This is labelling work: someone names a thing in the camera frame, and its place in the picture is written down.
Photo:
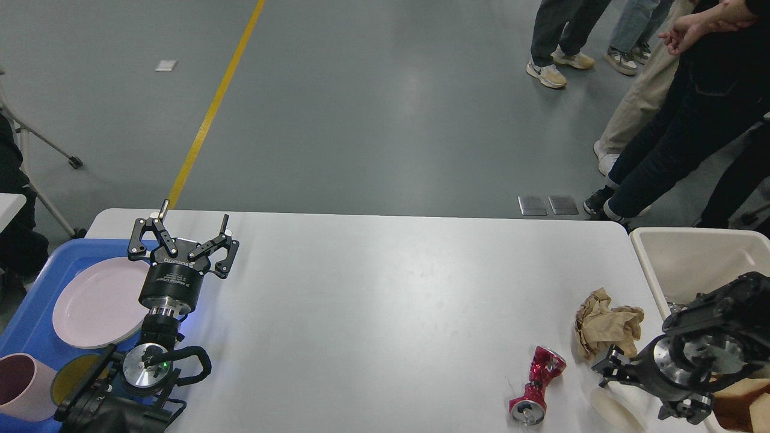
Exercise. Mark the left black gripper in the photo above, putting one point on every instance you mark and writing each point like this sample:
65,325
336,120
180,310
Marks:
174,279

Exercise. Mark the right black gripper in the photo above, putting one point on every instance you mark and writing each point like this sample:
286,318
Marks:
661,369

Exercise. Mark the white paper cup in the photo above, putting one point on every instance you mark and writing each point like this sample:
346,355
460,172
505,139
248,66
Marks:
625,407

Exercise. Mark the brown paper bag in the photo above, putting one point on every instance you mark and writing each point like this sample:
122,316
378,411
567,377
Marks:
743,406

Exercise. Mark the brown paper ball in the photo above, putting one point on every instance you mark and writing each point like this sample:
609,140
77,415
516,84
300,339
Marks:
598,325

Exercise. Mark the pink plate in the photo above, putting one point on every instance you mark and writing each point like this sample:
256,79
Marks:
100,305

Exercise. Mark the crushed red soda can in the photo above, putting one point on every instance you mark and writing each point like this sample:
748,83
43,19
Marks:
530,409

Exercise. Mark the dark teal mug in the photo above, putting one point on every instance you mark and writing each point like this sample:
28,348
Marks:
68,378

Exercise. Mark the pink mug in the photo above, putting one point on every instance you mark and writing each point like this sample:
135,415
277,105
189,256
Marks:
26,385

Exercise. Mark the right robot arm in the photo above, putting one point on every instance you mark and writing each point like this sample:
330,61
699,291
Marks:
715,341

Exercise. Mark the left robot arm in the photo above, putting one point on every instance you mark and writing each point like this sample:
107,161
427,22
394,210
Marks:
126,391

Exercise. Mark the beige plastic bin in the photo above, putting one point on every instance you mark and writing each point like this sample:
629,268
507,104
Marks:
681,262

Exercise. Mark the person at left edge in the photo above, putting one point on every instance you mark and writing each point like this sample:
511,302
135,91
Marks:
24,252

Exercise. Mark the white paper on floor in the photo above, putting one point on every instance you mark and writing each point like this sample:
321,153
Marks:
166,65

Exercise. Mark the metal floor socket plate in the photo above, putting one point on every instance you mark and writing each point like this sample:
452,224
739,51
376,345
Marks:
532,206

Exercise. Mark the person in dark clothes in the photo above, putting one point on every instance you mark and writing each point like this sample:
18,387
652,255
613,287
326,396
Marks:
719,91

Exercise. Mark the person in beige trousers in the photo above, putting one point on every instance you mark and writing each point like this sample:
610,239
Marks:
644,98

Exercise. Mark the person in light jeans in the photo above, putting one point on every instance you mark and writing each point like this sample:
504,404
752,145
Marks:
629,42

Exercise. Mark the person in dark trousers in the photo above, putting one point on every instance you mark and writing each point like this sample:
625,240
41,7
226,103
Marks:
561,30

